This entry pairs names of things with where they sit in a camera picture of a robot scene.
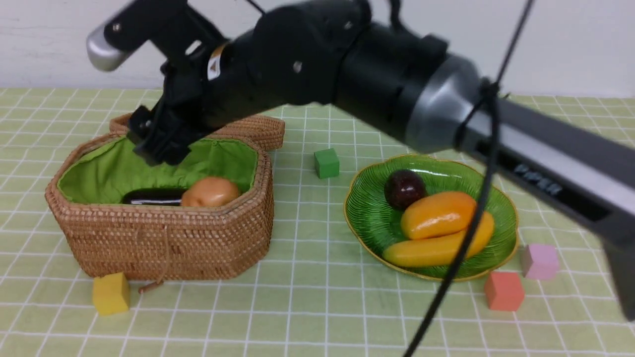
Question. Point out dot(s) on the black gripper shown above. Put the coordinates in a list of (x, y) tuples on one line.
[(191, 107)]

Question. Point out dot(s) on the brown toy potato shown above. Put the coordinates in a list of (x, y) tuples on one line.
[(211, 192)]

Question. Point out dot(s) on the purple toy eggplant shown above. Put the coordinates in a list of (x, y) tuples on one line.
[(157, 196)]

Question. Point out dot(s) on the purple toy mangosteen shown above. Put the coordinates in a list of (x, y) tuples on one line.
[(403, 188)]

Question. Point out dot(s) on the orange yellow toy mango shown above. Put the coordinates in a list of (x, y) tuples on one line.
[(438, 215)]

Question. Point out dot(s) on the yellow toy banana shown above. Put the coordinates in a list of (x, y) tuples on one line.
[(439, 251)]

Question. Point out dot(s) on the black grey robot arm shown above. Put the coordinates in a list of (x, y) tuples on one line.
[(411, 88)]

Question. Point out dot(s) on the green wooden cube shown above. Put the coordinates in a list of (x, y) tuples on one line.
[(327, 164)]

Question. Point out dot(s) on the woven wicker basket green lining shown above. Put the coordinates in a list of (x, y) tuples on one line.
[(163, 242)]

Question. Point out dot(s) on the yellow wooden cube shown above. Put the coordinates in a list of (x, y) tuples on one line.
[(111, 294)]

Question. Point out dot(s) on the green leaf-shaped plate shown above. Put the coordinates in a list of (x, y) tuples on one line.
[(376, 224)]

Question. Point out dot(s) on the salmon red wooden cube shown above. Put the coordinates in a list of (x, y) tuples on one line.
[(504, 291)]

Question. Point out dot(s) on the pink wooden cube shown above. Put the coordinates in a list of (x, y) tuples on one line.
[(540, 261)]

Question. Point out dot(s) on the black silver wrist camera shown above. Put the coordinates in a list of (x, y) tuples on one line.
[(170, 25)]

